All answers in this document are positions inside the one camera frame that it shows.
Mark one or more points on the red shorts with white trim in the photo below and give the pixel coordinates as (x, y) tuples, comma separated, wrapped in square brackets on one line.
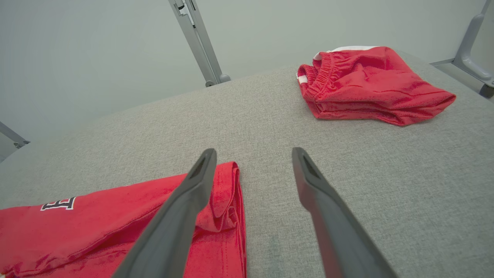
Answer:
[(366, 85)]

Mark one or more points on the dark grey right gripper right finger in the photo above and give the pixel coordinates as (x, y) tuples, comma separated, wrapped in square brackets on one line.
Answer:
[(335, 231)]

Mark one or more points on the grey fabric sofa cushion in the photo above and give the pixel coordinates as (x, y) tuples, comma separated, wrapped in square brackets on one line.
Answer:
[(347, 173)]

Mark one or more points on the red and white jersey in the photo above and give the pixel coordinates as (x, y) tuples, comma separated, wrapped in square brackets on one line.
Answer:
[(96, 231)]

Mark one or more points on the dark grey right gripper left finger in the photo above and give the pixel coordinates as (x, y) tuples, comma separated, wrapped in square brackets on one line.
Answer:
[(173, 231)]

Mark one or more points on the grey metal frame with wheel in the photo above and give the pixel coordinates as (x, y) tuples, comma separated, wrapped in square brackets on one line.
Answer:
[(13, 137)]

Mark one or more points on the grey metal frame post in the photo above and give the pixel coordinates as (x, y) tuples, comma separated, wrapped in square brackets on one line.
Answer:
[(200, 46)]

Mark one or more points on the grey metal frame bracket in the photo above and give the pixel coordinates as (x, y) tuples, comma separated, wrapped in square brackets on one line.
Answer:
[(471, 58)]

